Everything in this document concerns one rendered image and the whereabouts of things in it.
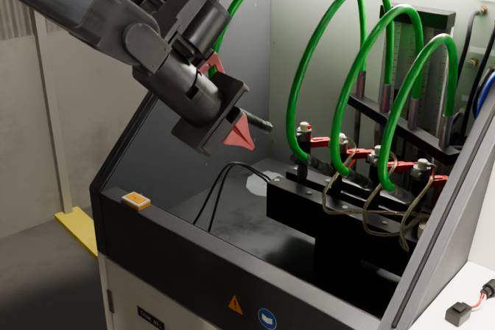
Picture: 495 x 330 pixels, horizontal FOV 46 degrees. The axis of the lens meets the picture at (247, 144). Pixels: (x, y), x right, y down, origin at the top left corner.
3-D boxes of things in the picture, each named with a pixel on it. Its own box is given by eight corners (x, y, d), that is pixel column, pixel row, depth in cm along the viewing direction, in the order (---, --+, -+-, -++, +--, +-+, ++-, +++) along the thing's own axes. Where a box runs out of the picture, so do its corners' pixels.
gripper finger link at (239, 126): (276, 141, 78) (235, 103, 72) (244, 185, 77) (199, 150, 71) (247, 125, 83) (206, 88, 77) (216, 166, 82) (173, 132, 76)
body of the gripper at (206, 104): (253, 91, 73) (218, 56, 68) (204, 157, 72) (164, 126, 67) (225, 78, 78) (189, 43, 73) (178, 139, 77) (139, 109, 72)
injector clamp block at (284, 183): (265, 245, 122) (266, 180, 115) (294, 225, 129) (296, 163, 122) (417, 319, 102) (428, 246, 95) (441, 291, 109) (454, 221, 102)
